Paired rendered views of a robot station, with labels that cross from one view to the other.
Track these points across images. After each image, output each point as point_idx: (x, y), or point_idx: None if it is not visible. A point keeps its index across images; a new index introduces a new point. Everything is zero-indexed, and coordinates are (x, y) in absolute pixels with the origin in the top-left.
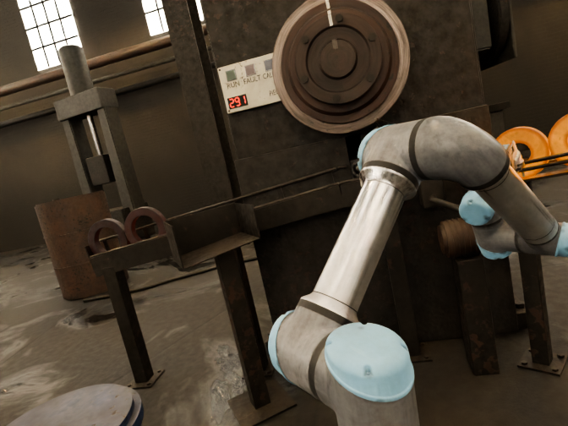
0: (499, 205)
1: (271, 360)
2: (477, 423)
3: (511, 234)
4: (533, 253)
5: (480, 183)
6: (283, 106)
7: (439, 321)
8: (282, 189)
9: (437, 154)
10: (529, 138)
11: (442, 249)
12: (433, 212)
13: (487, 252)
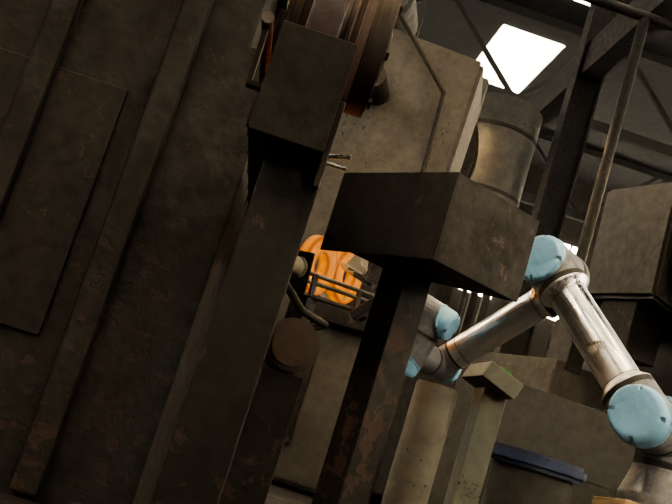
0: (523, 330)
1: (666, 422)
2: None
3: (439, 355)
4: (438, 375)
5: None
6: (274, 10)
7: (154, 484)
8: None
9: (588, 286)
10: (332, 255)
11: (289, 358)
12: (217, 297)
13: (416, 368)
